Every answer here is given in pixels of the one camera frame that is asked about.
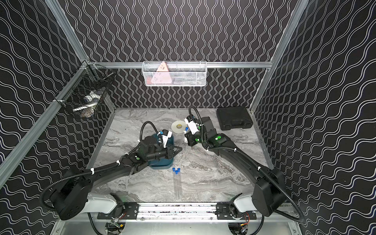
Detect blue capped test tube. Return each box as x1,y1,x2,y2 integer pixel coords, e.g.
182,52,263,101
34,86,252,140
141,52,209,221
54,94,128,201
175,167,182,199
177,127,188,147
172,167,180,199

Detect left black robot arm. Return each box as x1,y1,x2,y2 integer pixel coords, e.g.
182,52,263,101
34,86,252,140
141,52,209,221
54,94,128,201
39,136,182,220

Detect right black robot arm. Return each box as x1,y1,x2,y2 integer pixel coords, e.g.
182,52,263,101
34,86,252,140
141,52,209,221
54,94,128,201
184,115,305,223

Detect teal plastic tray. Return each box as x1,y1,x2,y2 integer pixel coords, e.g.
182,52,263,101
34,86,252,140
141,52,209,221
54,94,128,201
148,136,174,169

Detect white tape roll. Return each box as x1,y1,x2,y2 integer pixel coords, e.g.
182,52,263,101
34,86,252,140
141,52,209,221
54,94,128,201
171,120,187,134

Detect black plastic case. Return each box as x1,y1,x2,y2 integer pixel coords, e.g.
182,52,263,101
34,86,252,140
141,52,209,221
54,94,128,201
216,106,253,131

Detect pink triangular card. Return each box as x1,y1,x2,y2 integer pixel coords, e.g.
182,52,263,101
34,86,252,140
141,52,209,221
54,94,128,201
151,62,172,85

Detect clear wire basket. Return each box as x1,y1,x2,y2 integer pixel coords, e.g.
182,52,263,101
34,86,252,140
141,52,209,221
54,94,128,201
142,61,208,87

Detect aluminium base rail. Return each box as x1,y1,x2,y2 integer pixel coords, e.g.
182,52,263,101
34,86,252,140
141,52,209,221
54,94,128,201
61,202,294,221

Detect black wire basket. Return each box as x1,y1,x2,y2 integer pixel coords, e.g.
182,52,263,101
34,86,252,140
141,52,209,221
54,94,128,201
57,64,115,119

